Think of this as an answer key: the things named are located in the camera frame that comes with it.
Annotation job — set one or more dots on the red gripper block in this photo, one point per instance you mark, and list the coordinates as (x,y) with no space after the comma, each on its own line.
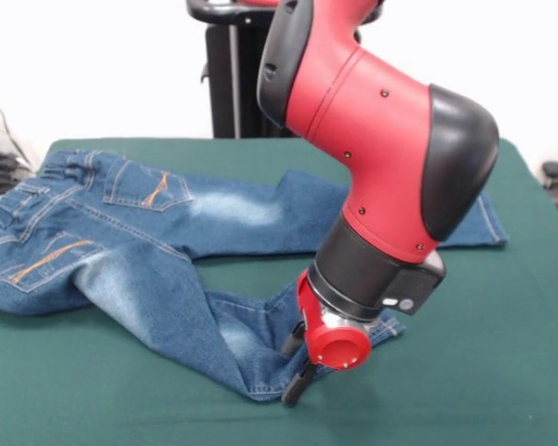
(330,341)

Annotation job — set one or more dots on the blue denim jeans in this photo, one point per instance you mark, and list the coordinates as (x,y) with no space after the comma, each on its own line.
(144,279)

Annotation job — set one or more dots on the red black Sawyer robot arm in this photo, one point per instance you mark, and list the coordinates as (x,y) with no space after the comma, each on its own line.
(386,162)

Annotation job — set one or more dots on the dark green table cloth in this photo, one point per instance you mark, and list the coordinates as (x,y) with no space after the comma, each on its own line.
(446,395)

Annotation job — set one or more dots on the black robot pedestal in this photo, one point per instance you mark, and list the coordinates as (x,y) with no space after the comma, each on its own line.
(232,79)

